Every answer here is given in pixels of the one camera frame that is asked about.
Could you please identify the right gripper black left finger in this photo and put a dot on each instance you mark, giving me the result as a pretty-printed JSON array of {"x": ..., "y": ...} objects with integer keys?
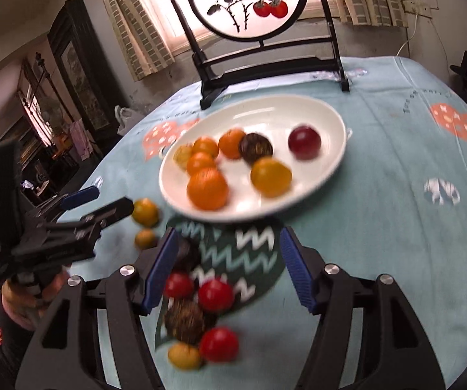
[{"x": 92, "y": 323}]

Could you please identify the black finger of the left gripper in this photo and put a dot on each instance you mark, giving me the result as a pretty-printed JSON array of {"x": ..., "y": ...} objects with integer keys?
[
  {"x": 78, "y": 198},
  {"x": 107, "y": 215}
]

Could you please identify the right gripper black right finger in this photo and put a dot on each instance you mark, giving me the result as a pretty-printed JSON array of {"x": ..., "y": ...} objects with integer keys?
[{"x": 394, "y": 350}]

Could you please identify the greenish yellow orange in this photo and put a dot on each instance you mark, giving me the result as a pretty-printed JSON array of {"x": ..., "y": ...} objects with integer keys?
[{"x": 145, "y": 213}]

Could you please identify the small yellow loquat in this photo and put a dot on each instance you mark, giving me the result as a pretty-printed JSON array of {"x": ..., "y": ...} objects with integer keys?
[{"x": 146, "y": 239}]

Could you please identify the large orange tangerine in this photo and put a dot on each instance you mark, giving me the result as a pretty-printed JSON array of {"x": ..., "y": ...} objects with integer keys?
[{"x": 208, "y": 189}]

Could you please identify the small orange tangerine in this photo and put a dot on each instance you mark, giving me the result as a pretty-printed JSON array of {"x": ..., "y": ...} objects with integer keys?
[{"x": 199, "y": 161}]

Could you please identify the red cherry tomato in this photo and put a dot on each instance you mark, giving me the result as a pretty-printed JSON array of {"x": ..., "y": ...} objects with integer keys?
[
  {"x": 219, "y": 345},
  {"x": 179, "y": 286},
  {"x": 215, "y": 296}
]

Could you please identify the yellow orange fruit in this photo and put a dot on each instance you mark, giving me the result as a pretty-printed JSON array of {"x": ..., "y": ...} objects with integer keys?
[{"x": 271, "y": 177}]

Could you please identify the dark red plum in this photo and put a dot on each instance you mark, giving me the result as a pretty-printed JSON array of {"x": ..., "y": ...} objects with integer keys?
[{"x": 304, "y": 142}]

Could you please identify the yellow pear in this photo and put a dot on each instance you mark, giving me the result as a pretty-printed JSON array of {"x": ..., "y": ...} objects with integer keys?
[{"x": 182, "y": 155}]

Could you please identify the left hand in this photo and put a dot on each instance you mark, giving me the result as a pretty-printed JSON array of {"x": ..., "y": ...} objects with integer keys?
[{"x": 26, "y": 310}]

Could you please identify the white plastic bag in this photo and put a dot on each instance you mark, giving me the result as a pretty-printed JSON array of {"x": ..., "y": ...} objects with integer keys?
[{"x": 127, "y": 118}]

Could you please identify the dark wooden cabinet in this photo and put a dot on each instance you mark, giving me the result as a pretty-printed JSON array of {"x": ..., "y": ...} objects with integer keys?
[{"x": 86, "y": 73}]

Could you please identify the dried brown husk fruit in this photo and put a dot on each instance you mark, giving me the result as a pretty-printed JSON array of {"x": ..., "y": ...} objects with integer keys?
[{"x": 185, "y": 321}]

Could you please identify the light blue tablecloth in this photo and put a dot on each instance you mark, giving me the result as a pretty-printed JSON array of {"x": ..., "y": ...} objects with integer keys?
[{"x": 396, "y": 205}]

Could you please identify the white oval plate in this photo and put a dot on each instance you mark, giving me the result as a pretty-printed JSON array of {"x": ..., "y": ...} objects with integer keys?
[{"x": 273, "y": 117}]

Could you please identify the round painted table screen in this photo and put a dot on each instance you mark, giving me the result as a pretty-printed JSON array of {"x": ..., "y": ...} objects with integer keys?
[{"x": 257, "y": 24}]

